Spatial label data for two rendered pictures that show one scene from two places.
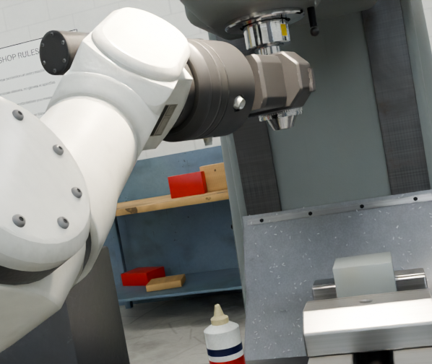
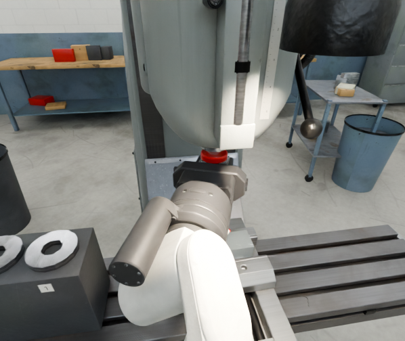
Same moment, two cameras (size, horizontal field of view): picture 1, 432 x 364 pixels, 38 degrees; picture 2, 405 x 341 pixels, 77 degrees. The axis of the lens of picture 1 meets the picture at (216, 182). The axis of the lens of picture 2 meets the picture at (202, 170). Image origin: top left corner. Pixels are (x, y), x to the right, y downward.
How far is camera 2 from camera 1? 0.46 m
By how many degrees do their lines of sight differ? 38
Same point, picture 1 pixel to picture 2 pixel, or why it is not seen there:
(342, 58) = not seen: hidden behind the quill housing
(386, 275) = (250, 251)
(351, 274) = (236, 252)
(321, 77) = not seen: hidden behind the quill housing
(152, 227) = (43, 73)
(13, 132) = not seen: outside the picture
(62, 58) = (136, 281)
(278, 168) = (165, 137)
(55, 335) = (77, 301)
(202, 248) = (74, 87)
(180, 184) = (59, 55)
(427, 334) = (270, 285)
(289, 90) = (236, 193)
